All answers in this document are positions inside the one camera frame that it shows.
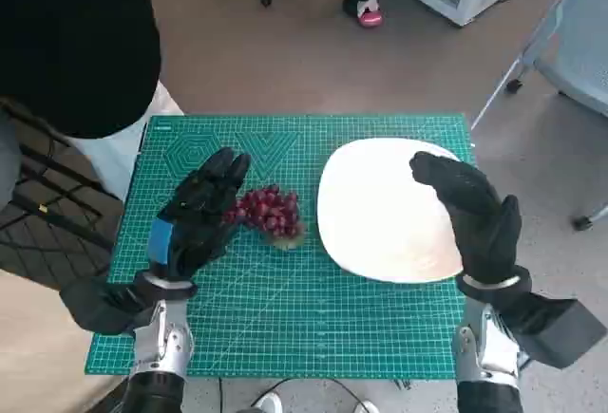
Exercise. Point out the black mesh metal frame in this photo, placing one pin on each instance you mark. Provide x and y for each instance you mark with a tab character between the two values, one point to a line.
47	247

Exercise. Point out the white plate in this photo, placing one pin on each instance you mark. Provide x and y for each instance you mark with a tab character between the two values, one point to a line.
380	213

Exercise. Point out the light blue chair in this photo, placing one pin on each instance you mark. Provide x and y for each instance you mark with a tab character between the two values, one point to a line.
579	52

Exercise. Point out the small metal clamp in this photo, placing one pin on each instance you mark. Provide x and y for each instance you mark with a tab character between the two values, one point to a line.
403	383

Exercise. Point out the beige wooden desk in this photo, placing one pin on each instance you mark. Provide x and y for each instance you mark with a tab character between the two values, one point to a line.
33	346

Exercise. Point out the red toy grape bunch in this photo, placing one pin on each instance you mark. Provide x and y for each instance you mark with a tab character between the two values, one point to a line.
271	211

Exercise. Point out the white robot foot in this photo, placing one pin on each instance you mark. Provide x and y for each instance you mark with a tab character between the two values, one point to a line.
270	403
366	407

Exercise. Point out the white left robot foot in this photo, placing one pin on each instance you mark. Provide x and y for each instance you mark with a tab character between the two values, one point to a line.
270	403

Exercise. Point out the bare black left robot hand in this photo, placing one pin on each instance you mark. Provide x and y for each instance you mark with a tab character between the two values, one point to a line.
195	223

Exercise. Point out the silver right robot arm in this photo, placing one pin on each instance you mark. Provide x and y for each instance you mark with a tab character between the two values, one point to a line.
499	351

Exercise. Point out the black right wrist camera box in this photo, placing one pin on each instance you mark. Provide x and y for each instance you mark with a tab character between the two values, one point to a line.
560	332

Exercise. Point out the green cutting mat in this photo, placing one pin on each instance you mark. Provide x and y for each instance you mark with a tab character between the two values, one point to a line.
294	299

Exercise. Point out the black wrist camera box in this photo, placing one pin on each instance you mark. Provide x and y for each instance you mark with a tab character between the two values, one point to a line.
100	308
560	332

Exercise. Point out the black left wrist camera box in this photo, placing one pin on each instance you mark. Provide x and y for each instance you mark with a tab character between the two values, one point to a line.
100	308

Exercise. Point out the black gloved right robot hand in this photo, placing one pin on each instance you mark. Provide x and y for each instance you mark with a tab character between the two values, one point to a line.
480	223

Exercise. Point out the white right robot foot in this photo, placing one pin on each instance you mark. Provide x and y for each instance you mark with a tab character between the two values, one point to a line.
366	407

